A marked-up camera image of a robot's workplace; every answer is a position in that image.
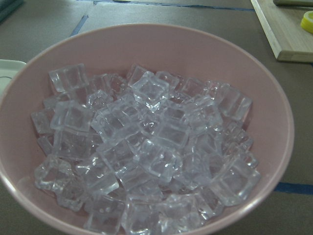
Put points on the white serving tray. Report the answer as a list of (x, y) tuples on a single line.
[(8, 69)]

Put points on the clear ice cube pile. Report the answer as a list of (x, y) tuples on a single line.
[(151, 153)]

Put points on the wooden cutting board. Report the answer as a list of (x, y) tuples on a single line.
[(281, 24)]

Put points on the pink bowl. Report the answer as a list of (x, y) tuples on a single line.
[(182, 50)]

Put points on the dark grey folded cloth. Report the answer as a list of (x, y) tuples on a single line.
[(7, 7)]

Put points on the yellow lemon half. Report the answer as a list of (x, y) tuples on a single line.
[(307, 22)]

